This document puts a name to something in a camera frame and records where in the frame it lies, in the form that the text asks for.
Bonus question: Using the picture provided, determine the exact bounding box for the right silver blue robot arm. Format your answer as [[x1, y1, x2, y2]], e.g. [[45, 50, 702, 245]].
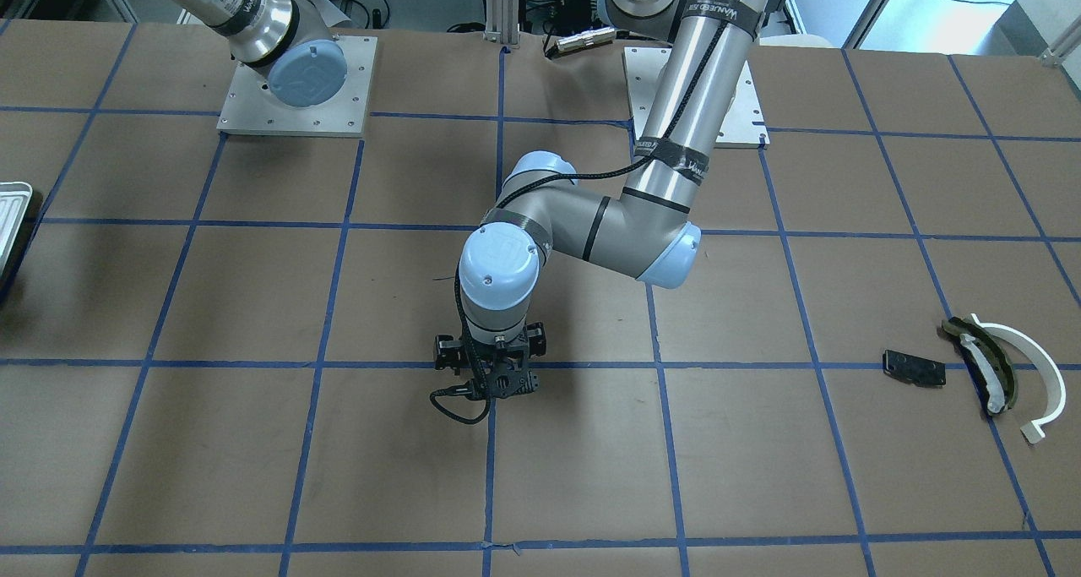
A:
[[173, 0, 348, 107]]

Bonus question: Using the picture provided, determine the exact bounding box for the black metal brake pad plate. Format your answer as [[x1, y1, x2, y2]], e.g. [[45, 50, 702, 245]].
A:
[[882, 349, 946, 388]]

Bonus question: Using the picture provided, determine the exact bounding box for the silver metal tray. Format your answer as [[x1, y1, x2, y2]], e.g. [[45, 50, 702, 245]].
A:
[[1, 182, 34, 280]]

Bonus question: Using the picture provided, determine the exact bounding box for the white curved plastic bracket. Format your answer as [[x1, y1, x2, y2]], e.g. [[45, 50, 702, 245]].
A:
[[970, 313, 1067, 445]]

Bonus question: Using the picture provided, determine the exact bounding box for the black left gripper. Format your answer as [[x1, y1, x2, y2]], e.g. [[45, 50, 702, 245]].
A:
[[435, 324, 546, 400]]

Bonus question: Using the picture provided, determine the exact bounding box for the aluminium frame post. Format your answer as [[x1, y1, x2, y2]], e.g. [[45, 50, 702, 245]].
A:
[[483, 0, 524, 50]]

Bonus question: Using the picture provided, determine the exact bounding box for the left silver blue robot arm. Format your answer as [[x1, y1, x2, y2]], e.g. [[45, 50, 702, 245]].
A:
[[432, 0, 769, 401]]

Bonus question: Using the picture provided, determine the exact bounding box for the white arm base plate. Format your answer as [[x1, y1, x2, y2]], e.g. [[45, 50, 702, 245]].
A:
[[622, 46, 770, 149], [217, 35, 378, 139]]

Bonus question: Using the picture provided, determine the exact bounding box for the green curved brake shoe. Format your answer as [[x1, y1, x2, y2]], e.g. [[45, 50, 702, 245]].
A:
[[940, 316, 1017, 416]]

